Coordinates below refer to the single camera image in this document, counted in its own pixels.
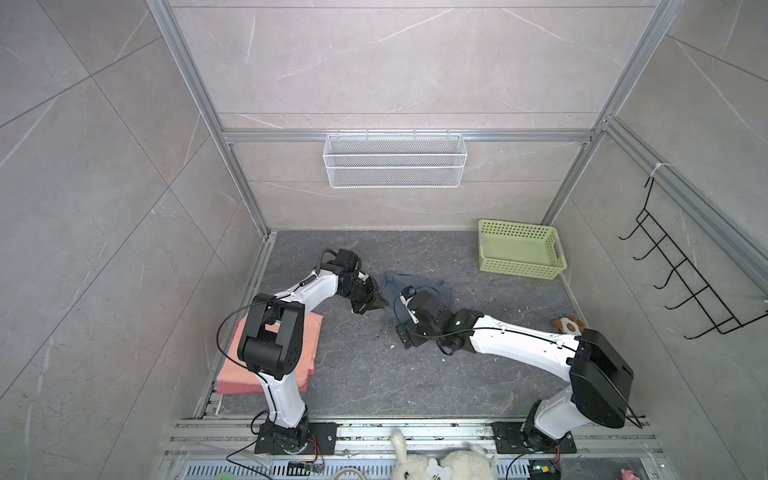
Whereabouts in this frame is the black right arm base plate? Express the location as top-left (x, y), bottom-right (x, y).
top-left (491, 422), bottom-right (577, 454)

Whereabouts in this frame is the light green plastic basket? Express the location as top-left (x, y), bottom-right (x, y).
top-left (478, 219), bottom-right (567, 280)

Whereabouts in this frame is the aluminium front rail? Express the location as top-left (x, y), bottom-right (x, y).
top-left (161, 417), bottom-right (664, 459)

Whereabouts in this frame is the black wire hook rack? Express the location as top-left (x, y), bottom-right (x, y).
top-left (618, 177), bottom-right (767, 341)

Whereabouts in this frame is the aluminium frame post corner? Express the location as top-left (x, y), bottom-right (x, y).
top-left (147, 0), bottom-right (270, 240)
top-left (540, 0), bottom-right (685, 225)

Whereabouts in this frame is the white wire mesh basket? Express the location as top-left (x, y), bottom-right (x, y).
top-left (322, 133), bottom-right (468, 189)

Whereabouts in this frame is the aluminium frame post right corner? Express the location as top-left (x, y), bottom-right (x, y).
top-left (540, 0), bottom-right (685, 225)

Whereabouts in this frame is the white plush toy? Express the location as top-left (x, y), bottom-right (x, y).
top-left (390, 430), bottom-right (498, 480)

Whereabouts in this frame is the aluminium frame post left corner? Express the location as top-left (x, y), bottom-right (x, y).
top-left (147, 0), bottom-right (270, 240)

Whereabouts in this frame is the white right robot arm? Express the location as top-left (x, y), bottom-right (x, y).
top-left (396, 306), bottom-right (636, 451)

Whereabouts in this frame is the blue-grey t-shirt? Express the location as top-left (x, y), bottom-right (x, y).
top-left (379, 272), bottom-right (455, 324)

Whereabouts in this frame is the small brown plush toy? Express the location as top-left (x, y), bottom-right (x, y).
top-left (552, 315), bottom-right (587, 336)

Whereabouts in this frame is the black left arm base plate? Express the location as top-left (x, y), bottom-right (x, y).
top-left (254, 421), bottom-right (338, 455)

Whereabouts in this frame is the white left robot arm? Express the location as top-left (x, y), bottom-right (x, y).
top-left (237, 249), bottom-right (388, 443)

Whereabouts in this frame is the folded pink t-shirt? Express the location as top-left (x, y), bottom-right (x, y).
top-left (216, 313), bottom-right (323, 395)

